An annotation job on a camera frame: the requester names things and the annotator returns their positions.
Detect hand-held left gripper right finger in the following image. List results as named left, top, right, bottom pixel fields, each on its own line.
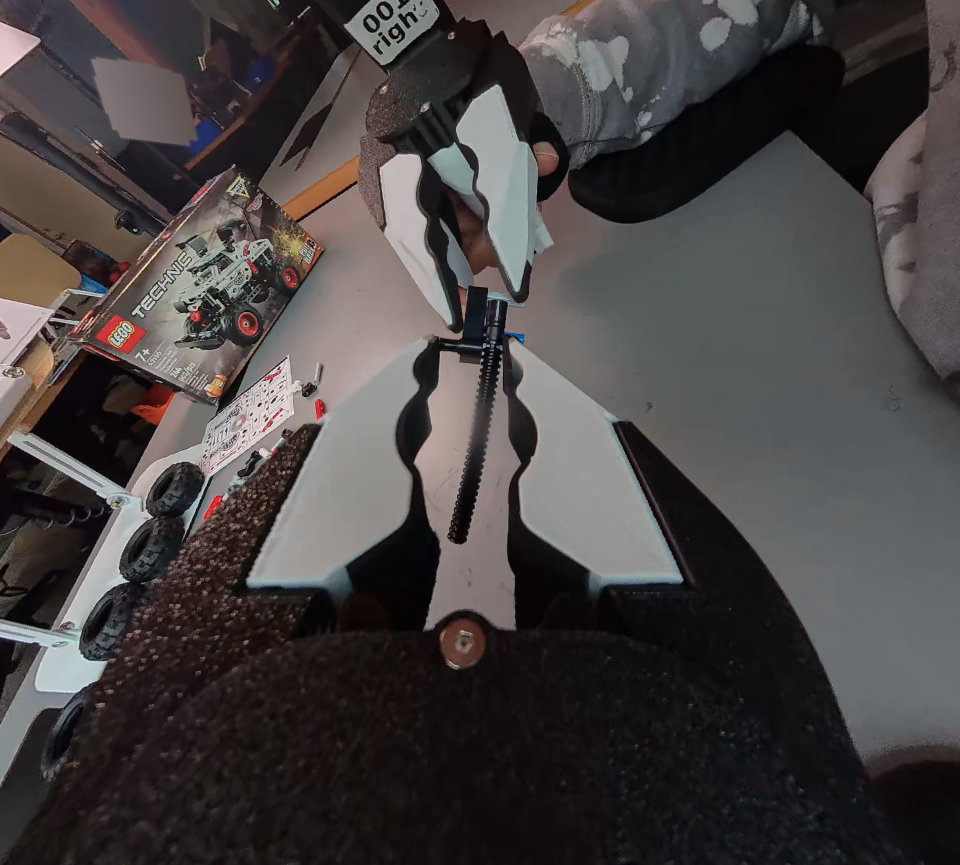
left=504, top=337, right=687, bottom=629

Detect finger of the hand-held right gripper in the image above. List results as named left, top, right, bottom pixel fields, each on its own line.
left=379, top=151, right=471, bottom=332
left=427, top=83, right=558, bottom=304

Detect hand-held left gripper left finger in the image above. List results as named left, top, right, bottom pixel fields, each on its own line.
left=246, top=338, right=442, bottom=629

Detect black connector brick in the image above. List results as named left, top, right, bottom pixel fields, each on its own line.
left=435, top=286, right=490, bottom=366

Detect black ribbed Lego axle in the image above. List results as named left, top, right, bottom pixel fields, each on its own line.
left=447, top=298, right=511, bottom=545

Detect person's right forearm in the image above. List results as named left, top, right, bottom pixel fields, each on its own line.
left=519, top=0, right=922, bottom=170

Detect grey desk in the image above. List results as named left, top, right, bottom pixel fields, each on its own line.
left=0, top=130, right=960, bottom=784

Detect person's right hand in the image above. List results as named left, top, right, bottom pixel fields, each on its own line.
left=442, top=141, right=564, bottom=279

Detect scattered red white toy bricks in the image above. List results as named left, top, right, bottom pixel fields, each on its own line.
left=201, top=361, right=329, bottom=515

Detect sticker sheet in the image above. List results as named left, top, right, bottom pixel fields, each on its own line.
left=198, top=355, right=295, bottom=478

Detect black toy tire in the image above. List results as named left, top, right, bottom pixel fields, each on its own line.
left=145, top=460, right=206, bottom=518
left=40, top=680, right=99, bottom=784
left=78, top=581, right=156, bottom=663
left=117, top=515, right=186, bottom=584

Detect orange storage bin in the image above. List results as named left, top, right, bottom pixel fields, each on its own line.
left=127, top=383, right=177, bottom=424

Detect toy truck set box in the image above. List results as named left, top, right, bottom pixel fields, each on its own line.
left=66, top=166, right=325, bottom=407

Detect row of black tires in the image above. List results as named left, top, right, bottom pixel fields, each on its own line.
left=0, top=430, right=207, bottom=695

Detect instruction booklet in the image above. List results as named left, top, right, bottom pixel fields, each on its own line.
left=0, top=296, right=57, bottom=367

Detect wooden divider board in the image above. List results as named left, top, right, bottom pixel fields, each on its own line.
left=0, top=235, right=80, bottom=315

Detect person's grey mottled hoodie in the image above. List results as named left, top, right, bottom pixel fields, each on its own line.
left=862, top=0, right=960, bottom=380

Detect white light panel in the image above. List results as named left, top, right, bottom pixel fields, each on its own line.
left=0, top=21, right=42, bottom=79

